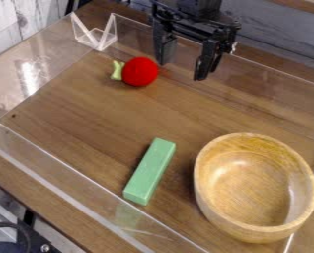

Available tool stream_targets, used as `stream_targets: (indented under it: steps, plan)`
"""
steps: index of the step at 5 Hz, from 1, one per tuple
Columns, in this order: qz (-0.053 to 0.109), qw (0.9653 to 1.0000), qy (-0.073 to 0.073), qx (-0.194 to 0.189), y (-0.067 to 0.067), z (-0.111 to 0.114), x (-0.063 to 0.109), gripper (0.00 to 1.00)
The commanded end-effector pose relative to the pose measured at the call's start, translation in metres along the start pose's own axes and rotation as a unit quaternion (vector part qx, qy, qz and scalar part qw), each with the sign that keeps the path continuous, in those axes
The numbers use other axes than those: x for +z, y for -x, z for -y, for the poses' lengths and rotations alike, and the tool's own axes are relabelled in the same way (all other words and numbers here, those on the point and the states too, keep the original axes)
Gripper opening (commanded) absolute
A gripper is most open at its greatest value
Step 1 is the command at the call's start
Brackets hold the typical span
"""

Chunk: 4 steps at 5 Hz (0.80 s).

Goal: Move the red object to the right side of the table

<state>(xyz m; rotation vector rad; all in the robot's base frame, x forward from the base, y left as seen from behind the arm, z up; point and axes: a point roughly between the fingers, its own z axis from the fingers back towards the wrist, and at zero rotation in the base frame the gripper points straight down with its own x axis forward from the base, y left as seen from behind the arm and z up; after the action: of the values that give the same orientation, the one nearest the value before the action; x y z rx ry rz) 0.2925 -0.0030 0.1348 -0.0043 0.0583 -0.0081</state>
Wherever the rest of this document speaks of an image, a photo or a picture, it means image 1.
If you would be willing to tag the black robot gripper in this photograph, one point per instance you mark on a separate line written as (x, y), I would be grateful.
(196, 19)

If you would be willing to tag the red ball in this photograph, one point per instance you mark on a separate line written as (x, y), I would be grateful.
(139, 72)

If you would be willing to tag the long green rectangular block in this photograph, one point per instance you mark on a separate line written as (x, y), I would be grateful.
(143, 182)

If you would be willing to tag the wooden bowl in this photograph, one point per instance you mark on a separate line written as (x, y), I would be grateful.
(254, 187)

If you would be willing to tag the black metal clamp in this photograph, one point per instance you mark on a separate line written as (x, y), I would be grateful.
(34, 241)

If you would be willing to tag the clear acrylic corner bracket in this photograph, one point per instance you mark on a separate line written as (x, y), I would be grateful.
(95, 38)

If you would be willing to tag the clear acrylic tray wall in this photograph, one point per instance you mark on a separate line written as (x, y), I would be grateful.
(75, 131)

